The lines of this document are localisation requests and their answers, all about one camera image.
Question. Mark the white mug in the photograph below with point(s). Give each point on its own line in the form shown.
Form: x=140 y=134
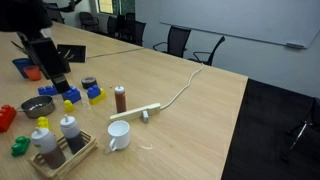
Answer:
x=119 y=132

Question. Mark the white power strip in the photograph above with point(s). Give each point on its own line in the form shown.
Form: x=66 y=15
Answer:
x=142 y=112

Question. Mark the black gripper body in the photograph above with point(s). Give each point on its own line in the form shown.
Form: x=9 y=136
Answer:
x=42 y=51

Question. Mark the whiteboard eraser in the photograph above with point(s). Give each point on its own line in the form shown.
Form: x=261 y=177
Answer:
x=294 y=45

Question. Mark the large blue block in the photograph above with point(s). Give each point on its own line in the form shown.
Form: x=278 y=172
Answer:
x=73 y=95

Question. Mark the black office chair right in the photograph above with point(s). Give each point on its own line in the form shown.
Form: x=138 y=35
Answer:
x=210 y=55

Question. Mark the steel pot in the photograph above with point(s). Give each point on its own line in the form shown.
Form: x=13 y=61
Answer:
x=37 y=106

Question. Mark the wooden crate tray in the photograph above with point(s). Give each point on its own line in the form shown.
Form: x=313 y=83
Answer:
x=72 y=160

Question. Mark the brown sauce bottle on table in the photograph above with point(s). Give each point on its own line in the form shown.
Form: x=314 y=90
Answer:
x=119 y=92

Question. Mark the black tablet board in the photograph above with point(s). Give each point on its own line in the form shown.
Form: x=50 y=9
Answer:
x=72 y=53

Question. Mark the flat blue block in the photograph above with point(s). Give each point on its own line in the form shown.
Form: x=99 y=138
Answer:
x=47 y=90

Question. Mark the orange cup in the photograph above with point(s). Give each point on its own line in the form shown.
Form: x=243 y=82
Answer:
x=33 y=73

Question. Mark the combined blue and yellow blocks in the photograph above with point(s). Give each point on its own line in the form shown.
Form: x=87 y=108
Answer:
x=95 y=94

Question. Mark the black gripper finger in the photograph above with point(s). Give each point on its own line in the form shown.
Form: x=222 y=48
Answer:
x=61 y=84

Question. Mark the blue cup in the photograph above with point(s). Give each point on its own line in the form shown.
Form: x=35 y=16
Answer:
x=21 y=63

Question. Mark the squeeze bottle brown sauce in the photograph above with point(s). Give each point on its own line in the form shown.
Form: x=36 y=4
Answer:
x=45 y=142

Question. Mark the black office chair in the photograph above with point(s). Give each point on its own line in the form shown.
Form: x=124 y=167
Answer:
x=210 y=55
x=176 y=41

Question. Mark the small yellow block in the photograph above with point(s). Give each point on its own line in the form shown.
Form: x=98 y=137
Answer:
x=68 y=106

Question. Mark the green block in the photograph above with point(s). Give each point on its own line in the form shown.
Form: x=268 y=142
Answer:
x=21 y=146

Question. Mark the black office chair near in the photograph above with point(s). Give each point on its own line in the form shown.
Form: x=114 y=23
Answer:
x=176 y=41

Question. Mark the squeeze bottle dark sauce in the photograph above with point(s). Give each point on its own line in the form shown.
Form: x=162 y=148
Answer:
x=72 y=133

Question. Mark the black tape roll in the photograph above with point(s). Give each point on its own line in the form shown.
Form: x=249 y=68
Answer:
x=88 y=82

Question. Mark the whiteboard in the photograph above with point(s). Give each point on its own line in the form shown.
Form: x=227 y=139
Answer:
x=272 y=21

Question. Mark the red block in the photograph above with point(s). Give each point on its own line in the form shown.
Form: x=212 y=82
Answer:
x=7 y=114

